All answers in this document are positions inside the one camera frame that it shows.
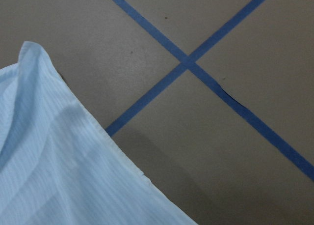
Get light blue button shirt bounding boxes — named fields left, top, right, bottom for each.
left=0, top=41, right=194, bottom=225

